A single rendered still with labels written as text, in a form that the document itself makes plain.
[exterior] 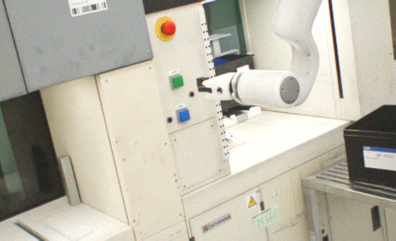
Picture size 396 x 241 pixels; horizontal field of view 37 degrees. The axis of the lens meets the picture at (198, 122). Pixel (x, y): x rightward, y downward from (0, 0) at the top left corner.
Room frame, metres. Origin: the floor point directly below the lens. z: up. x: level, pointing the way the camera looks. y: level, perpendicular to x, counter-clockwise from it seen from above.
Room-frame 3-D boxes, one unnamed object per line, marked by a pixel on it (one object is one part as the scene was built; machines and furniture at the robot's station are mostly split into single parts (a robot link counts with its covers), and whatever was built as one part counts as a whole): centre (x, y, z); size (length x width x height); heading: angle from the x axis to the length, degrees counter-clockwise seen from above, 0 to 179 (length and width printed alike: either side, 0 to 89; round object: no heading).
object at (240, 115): (2.38, -0.12, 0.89); 0.22 x 0.21 x 0.04; 35
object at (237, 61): (2.38, -0.12, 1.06); 0.24 x 0.20 x 0.32; 125
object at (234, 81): (1.39, -0.13, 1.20); 0.09 x 0.03 x 0.08; 125
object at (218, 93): (1.45, -0.09, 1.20); 0.11 x 0.10 x 0.07; 35
